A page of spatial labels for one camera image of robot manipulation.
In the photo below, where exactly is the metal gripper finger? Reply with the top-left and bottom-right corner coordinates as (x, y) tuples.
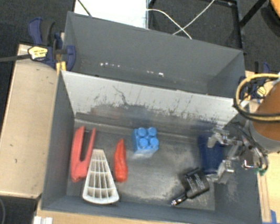
(207, 127), (245, 154)
(212, 158), (238, 188)

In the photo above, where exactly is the dark blue block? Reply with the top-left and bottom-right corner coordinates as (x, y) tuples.
(192, 133), (230, 178)

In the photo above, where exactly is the black car charger plug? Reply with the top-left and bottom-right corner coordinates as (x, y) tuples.
(170, 164), (214, 211)

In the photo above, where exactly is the blue toy brick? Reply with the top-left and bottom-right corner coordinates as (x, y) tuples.
(128, 123), (163, 162)

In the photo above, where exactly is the red toy chili pepper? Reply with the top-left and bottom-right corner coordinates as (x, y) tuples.
(110, 137), (134, 184)

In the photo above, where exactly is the grey metal bin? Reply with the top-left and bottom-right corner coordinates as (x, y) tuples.
(34, 10), (280, 224)

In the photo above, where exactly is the white grid wedge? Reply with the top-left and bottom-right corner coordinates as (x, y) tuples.
(80, 147), (127, 208)

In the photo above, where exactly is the red plastic clip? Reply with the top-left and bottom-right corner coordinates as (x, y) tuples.
(65, 124), (98, 185)

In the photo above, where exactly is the pale wood board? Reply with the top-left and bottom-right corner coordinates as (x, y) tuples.
(0, 42), (66, 203)

